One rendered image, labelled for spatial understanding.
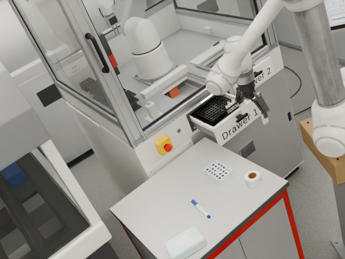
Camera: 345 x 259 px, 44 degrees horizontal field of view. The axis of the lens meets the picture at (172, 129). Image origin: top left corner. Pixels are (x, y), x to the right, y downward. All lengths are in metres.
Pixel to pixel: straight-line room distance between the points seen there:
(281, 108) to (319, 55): 1.21
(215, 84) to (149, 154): 0.62
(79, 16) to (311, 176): 1.87
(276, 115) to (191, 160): 0.72
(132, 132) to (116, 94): 0.21
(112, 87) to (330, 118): 0.92
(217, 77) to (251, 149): 0.98
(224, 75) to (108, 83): 0.53
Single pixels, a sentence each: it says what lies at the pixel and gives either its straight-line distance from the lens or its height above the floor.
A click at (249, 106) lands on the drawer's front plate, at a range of 2.13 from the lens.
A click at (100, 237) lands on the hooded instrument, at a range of 1.89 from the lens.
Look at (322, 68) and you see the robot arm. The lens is 1.51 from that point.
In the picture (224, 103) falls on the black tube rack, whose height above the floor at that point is 0.90.
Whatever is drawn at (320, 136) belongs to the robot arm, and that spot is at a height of 1.06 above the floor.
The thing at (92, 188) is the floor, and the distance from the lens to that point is 3.63.
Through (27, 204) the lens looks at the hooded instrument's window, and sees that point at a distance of 1.70.
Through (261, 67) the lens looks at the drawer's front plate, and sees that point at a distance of 2.43.
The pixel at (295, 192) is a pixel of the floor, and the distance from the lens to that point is 2.92.
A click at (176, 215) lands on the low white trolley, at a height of 0.76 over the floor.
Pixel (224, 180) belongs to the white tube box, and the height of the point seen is 0.78.
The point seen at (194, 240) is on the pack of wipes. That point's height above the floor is 0.80.
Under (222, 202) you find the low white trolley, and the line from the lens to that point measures 1.90.
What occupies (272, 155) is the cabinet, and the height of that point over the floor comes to 0.30.
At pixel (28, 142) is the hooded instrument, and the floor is 1.40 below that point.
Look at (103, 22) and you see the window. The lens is 1.88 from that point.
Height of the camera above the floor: 2.08
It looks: 33 degrees down
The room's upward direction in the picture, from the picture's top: 23 degrees counter-clockwise
